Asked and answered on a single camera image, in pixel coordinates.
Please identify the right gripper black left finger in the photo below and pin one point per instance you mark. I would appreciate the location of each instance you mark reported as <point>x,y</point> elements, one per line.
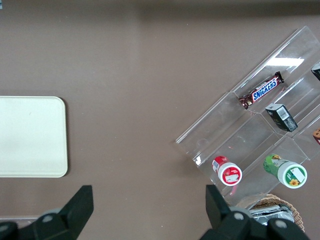
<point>75,210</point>

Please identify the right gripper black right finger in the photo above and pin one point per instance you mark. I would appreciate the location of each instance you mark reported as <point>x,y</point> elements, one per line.
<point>217,212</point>

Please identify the wicker basket holding foil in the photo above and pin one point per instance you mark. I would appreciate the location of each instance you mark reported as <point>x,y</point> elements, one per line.
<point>296,212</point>

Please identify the cream rectangular plastic tray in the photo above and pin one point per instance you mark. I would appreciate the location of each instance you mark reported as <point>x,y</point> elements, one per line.
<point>32,137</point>

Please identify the red white-capped snack can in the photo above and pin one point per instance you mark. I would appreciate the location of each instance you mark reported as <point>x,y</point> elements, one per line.
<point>228,173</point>

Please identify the silver foil packet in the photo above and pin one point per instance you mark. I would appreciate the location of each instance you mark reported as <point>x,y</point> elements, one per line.
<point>265,213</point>

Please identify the clear acrylic stepped display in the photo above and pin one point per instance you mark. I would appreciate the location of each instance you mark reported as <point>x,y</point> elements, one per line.
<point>225,130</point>

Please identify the green white-capped snack can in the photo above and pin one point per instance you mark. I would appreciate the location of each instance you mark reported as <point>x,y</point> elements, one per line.
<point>291,173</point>

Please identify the small black barcode box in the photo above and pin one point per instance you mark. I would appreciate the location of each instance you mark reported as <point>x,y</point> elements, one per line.
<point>281,117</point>

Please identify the brown cookie box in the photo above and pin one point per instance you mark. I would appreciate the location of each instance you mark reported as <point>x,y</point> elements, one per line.
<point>317,136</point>

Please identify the Snickers chocolate bar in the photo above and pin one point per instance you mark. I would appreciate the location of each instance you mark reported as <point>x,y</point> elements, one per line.
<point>262,91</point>

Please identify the dark small packet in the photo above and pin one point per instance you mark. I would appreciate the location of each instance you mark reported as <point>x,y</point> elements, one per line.
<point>317,72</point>

